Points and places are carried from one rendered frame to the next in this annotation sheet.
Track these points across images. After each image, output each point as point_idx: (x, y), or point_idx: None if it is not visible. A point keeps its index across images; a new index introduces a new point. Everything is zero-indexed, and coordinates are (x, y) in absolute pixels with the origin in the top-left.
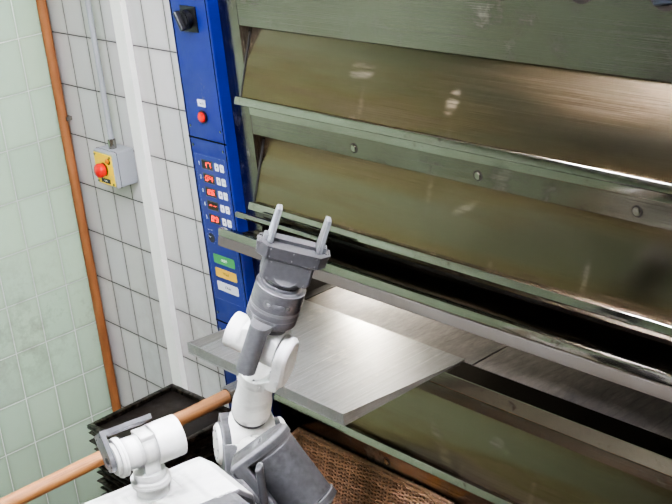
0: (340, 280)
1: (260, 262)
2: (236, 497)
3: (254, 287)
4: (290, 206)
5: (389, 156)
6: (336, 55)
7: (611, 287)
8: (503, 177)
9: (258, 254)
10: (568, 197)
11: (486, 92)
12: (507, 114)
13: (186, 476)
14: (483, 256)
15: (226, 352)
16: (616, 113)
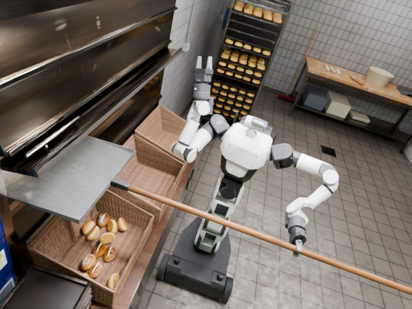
0: (99, 121)
1: (206, 80)
2: (240, 122)
3: (208, 87)
4: (29, 130)
5: (74, 62)
6: (43, 22)
7: (129, 60)
8: (109, 44)
9: (64, 152)
10: (122, 39)
11: (105, 13)
12: (113, 18)
13: (240, 132)
14: (105, 78)
15: (78, 206)
16: (131, 5)
